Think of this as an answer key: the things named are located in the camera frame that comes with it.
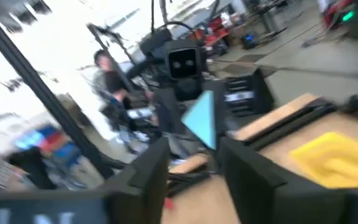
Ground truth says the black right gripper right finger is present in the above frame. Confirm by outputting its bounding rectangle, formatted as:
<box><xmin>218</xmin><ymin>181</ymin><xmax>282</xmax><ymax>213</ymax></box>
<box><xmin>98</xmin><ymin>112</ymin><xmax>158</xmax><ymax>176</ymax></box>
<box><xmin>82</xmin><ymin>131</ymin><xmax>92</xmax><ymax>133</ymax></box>
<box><xmin>218</xmin><ymin>136</ymin><xmax>351</xmax><ymax>224</ymax></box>

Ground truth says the yellow plastic basket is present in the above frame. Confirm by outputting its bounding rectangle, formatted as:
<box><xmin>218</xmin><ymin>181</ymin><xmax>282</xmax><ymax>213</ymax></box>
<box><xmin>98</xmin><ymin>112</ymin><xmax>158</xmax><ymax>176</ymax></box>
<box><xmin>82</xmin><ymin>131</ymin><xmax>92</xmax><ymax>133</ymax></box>
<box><xmin>288</xmin><ymin>131</ymin><xmax>358</xmax><ymax>190</ymax></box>

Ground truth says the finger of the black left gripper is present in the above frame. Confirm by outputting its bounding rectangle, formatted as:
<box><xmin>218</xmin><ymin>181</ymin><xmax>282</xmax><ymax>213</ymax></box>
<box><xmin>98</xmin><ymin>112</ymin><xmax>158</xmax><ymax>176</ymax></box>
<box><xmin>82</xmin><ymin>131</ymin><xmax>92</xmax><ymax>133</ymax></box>
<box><xmin>153</xmin><ymin>90</ymin><xmax>180</xmax><ymax>134</ymax></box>
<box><xmin>213</xmin><ymin>80</ymin><xmax>229</xmax><ymax>141</ymax></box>

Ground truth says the red storage bin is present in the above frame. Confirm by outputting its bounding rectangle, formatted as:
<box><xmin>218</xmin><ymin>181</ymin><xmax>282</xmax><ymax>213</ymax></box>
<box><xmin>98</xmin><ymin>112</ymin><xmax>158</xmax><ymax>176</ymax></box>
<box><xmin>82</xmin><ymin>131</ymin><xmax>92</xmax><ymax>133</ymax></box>
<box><xmin>39</xmin><ymin>129</ymin><xmax>65</xmax><ymax>151</ymax></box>

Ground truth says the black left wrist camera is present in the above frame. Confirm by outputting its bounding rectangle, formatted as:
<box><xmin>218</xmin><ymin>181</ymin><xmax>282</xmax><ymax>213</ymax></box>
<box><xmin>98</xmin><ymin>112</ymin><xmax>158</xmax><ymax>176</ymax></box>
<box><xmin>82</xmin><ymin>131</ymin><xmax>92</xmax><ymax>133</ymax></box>
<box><xmin>163</xmin><ymin>39</ymin><xmax>204</xmax><ymax>80</ymax></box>

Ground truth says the black computer box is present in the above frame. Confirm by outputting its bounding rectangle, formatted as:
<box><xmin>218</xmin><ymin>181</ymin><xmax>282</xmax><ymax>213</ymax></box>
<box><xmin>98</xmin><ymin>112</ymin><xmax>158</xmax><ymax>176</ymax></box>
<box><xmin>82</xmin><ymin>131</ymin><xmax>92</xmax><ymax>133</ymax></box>
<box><xmin>223</xmin><ymin>68</ymin><xmax>275</xmax><ymax>116</ymax></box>

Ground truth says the red block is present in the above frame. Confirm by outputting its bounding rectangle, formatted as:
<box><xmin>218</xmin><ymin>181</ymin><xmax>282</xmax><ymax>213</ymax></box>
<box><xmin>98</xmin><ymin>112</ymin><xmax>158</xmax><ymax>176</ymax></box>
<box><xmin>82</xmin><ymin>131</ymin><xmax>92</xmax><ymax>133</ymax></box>
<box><xmin>163</xmin><ymin>198</ymin><xmax>176</xmax><ymax>212</ymax></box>

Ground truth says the black frame post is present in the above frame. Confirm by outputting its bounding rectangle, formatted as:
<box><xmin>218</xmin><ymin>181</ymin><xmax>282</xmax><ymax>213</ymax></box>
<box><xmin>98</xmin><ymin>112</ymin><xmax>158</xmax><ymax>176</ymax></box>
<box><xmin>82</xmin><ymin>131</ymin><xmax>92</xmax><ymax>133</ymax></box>
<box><xmin>0</xmin><ymin>4</ymin><xmax>116</xmax><ymax>180</ymax></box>

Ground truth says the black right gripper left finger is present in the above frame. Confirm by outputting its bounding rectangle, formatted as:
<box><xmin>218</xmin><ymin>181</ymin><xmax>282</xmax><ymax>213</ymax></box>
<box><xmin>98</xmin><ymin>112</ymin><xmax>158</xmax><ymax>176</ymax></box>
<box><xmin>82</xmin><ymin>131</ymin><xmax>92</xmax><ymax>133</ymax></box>
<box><xmin>103</xmin><ymin>136</ymin><xmax>171</xmax><ymax>224</ymax></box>

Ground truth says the black aluminium table rail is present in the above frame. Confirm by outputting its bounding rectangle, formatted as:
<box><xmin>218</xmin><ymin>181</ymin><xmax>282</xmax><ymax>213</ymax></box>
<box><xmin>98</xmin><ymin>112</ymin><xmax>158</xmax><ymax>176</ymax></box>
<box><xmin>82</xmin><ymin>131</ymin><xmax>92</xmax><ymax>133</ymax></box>
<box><xmin>244</xmin><ymin>102</ymin><xmax>338</xmax><ymax>151</ymax></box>

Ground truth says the blue storage bin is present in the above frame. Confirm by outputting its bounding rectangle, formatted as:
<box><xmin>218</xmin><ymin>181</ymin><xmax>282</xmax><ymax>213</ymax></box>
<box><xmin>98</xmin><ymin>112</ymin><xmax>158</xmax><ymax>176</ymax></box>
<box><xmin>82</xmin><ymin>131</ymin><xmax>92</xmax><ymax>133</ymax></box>
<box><xmin>14</xmin><ymin>129</ymin><xmax>47</xmax><ymax>151</ymax></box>

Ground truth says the light blue triangular block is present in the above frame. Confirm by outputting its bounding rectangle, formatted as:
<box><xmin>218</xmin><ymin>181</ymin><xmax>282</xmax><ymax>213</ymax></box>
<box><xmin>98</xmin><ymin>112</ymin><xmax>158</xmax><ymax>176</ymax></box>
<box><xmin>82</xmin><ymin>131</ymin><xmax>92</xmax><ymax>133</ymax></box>
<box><xmin>180</xmin><ymin>89</ymin><xmax>218</xmax><ymax>151</ymax></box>

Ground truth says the person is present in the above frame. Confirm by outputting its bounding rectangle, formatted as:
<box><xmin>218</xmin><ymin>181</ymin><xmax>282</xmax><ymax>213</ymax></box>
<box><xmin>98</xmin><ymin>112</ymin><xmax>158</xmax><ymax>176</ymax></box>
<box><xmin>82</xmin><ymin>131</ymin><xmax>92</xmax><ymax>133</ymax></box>
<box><xmin>92</xmin><ymin>49</ymin><xmax>132</xmax><ymax>125</ymax></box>

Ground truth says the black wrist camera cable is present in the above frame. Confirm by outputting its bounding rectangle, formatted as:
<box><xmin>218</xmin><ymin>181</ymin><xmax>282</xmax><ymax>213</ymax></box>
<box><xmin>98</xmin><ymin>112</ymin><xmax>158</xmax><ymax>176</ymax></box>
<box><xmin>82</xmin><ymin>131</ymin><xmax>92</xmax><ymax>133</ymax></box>
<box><xmin>155</xmin><ymin>19</ymin><xmax>197</xmax><ymax>43</ymax></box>

